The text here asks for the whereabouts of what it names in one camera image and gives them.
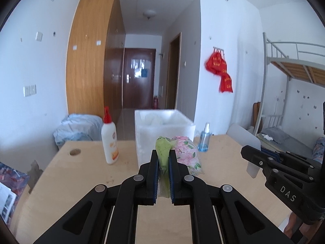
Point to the wooden wardrobe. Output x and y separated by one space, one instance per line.
86 68

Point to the leaning wooden boards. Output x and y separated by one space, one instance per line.
256 117

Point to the blue door notice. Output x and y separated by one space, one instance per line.
144 73

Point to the grey bed sheet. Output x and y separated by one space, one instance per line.
281 137

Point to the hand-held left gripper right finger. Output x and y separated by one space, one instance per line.
172 175

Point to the pale blue bedding pile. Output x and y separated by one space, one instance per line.
76 129

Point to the blue spray bottle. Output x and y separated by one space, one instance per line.
204 142

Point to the person's right forearm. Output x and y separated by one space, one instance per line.
292 225

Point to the red cloth bag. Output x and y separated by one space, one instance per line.
226 83
215 64

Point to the green tissue packet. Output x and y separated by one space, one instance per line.
163 155

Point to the pink floral tissue packet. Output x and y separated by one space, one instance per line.
186 155

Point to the brown side door frame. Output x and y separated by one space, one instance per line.
174 76

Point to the patterned pillow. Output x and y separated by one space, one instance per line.
320 148

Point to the metal wall hook rack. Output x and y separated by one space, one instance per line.
218 49

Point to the white bottle with red cap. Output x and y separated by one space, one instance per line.
109 142

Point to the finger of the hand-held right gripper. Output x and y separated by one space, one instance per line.
256 156
297 161

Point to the white plastic chair back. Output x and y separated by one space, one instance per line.
243 137

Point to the translucent white storage box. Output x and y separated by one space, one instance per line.
147 139

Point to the stack of magazines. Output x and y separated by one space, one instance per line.
10 180

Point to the red fire extinguisher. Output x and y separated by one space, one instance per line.
155 103

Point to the dark brown door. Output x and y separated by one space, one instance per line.
138 91

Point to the white metal bunk bed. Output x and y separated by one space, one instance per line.
287 66

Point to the round ceiling lamp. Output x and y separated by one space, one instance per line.
149 13

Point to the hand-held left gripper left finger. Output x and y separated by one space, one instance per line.
155 175

